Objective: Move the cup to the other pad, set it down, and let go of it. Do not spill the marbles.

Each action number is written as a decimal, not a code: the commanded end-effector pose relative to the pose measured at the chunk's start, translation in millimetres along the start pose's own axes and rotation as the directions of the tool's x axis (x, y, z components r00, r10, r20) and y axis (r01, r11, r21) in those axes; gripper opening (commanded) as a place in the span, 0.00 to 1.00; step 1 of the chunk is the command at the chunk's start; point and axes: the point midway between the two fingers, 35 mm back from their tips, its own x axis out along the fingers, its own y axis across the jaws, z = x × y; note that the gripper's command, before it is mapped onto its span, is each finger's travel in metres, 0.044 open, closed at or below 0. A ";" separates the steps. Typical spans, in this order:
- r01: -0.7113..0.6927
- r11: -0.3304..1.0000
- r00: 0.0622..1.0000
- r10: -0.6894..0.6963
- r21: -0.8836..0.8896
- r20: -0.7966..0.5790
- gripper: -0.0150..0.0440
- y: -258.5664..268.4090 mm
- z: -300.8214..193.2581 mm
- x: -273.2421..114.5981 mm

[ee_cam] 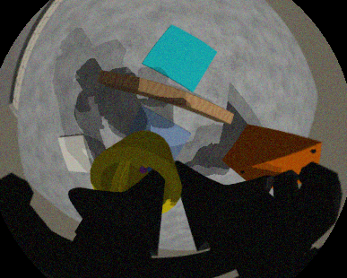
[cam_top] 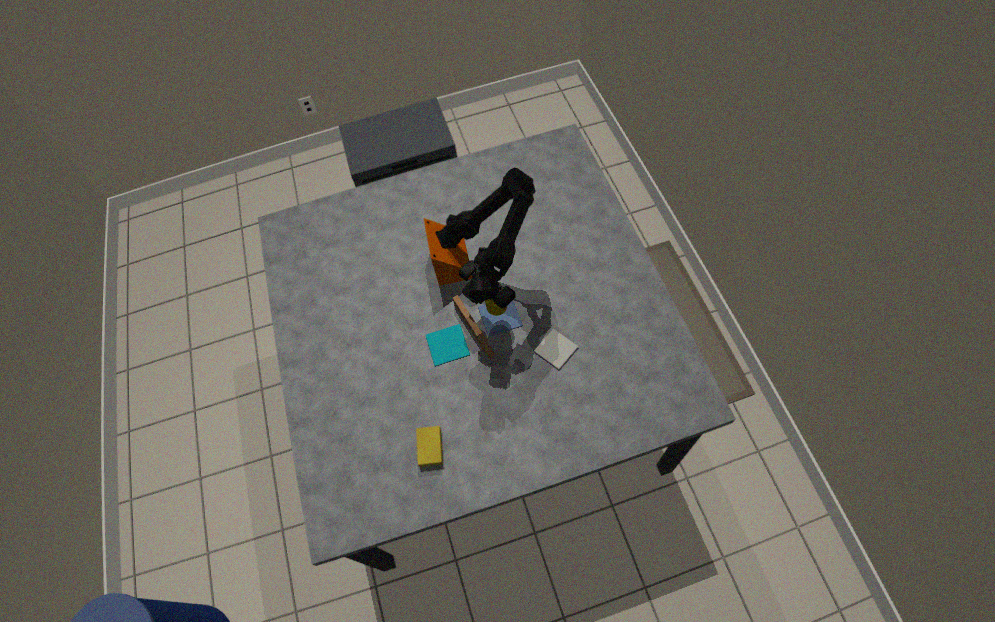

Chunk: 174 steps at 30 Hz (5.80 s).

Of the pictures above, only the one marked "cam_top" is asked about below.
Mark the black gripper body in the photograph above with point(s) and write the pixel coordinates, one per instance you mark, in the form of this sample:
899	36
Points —
502	297

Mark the beige flat rectangular pad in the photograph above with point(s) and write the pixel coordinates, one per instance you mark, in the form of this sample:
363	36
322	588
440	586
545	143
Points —
556	349

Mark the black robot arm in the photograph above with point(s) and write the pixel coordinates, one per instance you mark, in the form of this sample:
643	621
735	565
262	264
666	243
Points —
516	185

